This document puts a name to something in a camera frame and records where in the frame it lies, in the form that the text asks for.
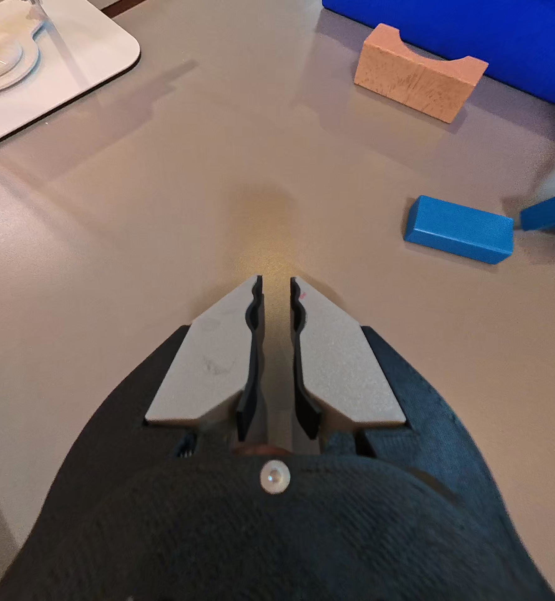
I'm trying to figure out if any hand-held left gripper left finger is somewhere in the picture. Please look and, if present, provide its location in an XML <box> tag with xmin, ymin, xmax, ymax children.
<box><xmin>144</xmin><ymin>275</ymin><xmax>265</xmax><ymax>442</ymax></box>

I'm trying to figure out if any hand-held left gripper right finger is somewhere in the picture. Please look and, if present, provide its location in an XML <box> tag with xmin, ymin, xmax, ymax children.
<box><xmin>290</xmin><ymin>276</ymin><xmax>408</xmax><ymax>440</ymax></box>

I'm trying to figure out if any blue rectangular wooden block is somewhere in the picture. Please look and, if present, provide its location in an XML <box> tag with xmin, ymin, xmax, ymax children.
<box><xmin>403</xmin><ymin>195</ymin><xmax>514</xmax><ymax>265</ymax></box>
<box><xmin>519</xmin><ymin>190</ymin><xmax>555</xmax><ymax>232</ymax></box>

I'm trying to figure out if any blue storage bin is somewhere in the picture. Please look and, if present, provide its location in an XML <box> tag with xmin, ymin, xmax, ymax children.
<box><xmin>322</xmin><ymin>0</ymin><xmax>555</xmax><ymax>114</ymax></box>

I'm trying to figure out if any wooden arch block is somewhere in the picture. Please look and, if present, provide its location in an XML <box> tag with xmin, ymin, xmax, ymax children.
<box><xmin>354</xmin><ymin>23</ymin><xmax>490</xmax><ymax>124</ymax></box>

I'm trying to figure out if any white desk stand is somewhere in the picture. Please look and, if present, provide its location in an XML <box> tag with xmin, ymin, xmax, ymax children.
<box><xmin>0</xmin><ymin>0</ymin><xmax>142</xmax><ymax>153</ymax></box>

